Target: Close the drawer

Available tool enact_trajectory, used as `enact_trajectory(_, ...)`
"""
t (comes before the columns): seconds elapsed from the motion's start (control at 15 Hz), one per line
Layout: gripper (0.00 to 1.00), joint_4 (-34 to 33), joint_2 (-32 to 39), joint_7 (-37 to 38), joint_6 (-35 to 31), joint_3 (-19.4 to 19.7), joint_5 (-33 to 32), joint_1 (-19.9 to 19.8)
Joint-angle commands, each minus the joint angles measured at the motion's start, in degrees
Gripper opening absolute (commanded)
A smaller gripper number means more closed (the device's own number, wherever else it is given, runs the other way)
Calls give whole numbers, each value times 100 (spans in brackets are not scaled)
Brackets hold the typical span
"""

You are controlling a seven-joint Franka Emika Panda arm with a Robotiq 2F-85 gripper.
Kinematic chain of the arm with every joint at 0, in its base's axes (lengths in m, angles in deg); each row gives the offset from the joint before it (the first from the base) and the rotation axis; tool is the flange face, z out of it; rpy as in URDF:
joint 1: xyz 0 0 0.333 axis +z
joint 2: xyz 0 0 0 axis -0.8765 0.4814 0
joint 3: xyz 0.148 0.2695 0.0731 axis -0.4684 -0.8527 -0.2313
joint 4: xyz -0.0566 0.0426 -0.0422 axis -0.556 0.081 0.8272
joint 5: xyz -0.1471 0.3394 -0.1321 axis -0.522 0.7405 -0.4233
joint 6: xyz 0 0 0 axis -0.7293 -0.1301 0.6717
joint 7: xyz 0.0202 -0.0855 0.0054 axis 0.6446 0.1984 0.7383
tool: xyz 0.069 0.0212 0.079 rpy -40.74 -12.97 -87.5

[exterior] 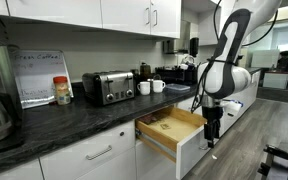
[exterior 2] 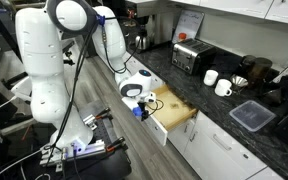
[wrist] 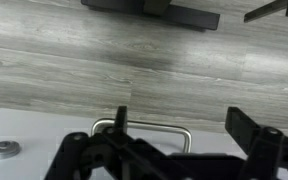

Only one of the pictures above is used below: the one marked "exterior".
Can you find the black canister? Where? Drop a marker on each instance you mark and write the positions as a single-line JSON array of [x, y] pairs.
[[135, 76]]

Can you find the steel wall dispenser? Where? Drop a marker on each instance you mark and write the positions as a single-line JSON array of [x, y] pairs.
[[172, 46]]

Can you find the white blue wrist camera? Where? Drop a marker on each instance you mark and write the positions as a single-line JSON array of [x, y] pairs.
[[233, 107]]

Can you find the black coffee machine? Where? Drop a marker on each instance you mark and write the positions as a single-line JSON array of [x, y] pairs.
[[0, 66]]

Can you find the white lower cabinet row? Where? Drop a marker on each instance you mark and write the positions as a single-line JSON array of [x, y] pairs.
[[247, 96]]

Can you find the white ceramic mug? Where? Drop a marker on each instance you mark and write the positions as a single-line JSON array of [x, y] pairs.
[[158, 86], [144, 88]]

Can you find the small handwritten whiteboard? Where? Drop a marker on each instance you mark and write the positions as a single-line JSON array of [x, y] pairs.
[[37, 78]]

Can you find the stainless steel toaster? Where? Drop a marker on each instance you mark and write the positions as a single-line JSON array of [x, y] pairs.
[[109, 88]]

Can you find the white lower cabinet front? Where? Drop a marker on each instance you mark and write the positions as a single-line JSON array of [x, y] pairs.
[[17, 173]]

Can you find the orange lid creamer jar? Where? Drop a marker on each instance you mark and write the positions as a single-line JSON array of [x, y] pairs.
[[62, 91]]

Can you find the wooden drawer white front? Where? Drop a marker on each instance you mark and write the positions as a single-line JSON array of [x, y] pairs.
[[190, 153]]

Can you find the white office counter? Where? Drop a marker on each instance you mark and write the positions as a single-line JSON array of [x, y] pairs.
[[275, 81]]

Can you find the glass coffee pot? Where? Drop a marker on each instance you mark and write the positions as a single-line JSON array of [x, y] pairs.
[[187, 62]]

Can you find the reddish brown packet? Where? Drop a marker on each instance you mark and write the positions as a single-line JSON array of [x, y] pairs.
[[148, 119]]

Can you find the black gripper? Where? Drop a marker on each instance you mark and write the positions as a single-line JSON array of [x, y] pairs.
[[212, 115]]

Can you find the black wall dispenser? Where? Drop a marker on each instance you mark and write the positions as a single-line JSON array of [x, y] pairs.
[[194, 46]]

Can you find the black dish rack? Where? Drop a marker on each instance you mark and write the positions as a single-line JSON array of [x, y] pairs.
[[175, 76]]

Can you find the clear plastic lidded container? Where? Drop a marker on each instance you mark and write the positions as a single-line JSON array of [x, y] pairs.
[[178, 87]]

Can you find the wide white drawer front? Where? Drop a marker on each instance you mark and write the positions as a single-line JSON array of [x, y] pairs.
[[64, 160]]

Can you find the white lower cabinet door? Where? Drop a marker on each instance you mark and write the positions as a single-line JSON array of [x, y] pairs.
[[117, 166], [154, 166]]

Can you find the black red clamp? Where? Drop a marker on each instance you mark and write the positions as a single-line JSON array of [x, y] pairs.
[[280, 154]]

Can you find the wide white upper cabinet door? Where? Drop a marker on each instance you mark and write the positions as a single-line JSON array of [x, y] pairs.
[[54, 11]]

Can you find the person in dark clothes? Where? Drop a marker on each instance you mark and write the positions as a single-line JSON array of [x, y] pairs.
[[284, 60]]

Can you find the dark glass jar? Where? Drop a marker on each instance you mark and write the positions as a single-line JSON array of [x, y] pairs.
[[145, 70]]

